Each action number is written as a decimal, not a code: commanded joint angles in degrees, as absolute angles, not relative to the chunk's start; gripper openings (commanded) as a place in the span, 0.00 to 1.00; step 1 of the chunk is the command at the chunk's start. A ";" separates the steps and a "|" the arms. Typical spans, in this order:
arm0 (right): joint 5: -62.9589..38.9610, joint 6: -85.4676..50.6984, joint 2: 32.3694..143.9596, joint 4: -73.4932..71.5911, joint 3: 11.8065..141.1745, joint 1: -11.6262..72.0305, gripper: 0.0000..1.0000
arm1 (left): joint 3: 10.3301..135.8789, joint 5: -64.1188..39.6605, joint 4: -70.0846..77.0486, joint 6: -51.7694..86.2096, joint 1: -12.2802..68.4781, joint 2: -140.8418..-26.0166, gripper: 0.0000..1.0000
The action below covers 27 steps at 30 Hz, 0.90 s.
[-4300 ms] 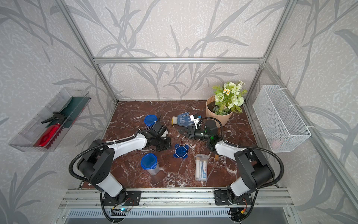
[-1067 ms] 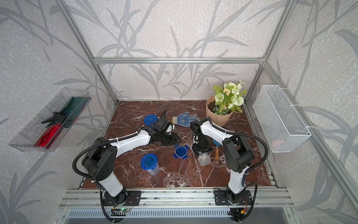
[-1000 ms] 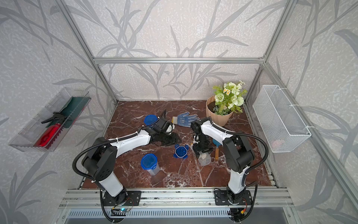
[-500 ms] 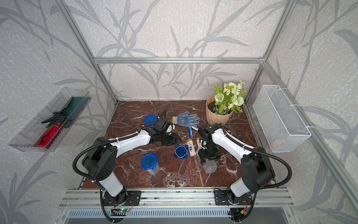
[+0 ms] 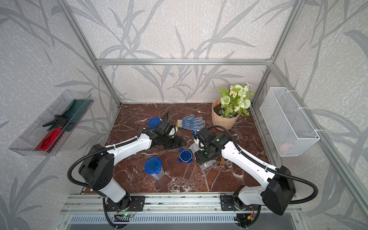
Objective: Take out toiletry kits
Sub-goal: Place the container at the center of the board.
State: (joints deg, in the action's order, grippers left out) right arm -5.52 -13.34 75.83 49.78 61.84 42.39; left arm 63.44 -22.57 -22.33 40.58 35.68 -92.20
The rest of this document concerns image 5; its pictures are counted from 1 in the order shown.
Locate clear plastic wall tray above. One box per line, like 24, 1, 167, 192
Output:
9, 90, 94, 156

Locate red spray bottle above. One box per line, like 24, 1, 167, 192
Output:
35, 115, 69, 153

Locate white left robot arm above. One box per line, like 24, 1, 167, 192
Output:
67, 119, 185, 204

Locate green mat in tray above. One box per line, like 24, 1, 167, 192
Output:
60, 99, 94, 132

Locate green white artificial flowers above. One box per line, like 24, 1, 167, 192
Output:
218, 83, 255, 119

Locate aluminium frame post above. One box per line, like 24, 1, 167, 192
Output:
57, 0, 121, 107

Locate beige ribbed flower pot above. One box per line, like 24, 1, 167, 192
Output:
212, 98, 240, 130

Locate blue dotted work glove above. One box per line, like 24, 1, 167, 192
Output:
176, 115, 205, 131

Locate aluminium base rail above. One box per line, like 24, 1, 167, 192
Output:
53, 193, 309, 230

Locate clear container blue lid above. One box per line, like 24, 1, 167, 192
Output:
189, 143, 215, 170
145, 158, 164, 181
148, 117, 162, 129

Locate white wire mesh basket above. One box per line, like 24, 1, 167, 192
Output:
260, 87, 320, 157

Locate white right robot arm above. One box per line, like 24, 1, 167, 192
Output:
194, 127, 319, 216

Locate clear container blue lid front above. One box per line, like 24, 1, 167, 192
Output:
145, 158, 164, 181

